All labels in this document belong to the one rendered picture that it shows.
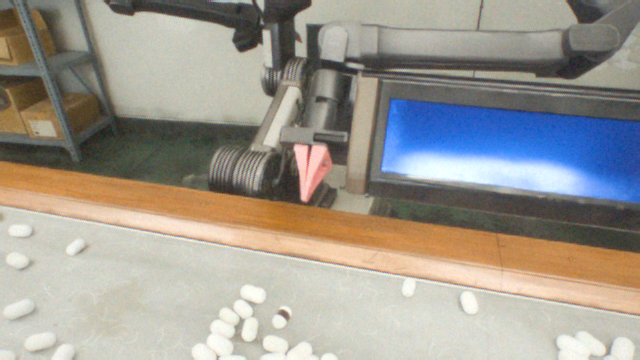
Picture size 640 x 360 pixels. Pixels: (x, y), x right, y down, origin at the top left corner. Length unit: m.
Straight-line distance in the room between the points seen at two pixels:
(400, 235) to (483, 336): 0.20
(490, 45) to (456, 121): 0.44
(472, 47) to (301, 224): 0.39
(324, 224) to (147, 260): 0.29
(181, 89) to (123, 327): 2.30
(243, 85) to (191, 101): 0.39
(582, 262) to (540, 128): 0.48
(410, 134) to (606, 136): 0.11
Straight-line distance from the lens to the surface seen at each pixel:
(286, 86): 0.97
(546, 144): 0.27
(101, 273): 0.72
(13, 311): 0.70
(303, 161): 0.58
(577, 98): 0.28
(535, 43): 0.72
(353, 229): 0.68
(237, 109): 2.71
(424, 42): 0.67
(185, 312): 0.62
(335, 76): 0.64
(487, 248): 0.70
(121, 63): 2.97
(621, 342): 0.65
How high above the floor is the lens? 1.19
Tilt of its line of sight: 32 degrees down
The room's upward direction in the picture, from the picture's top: straight up
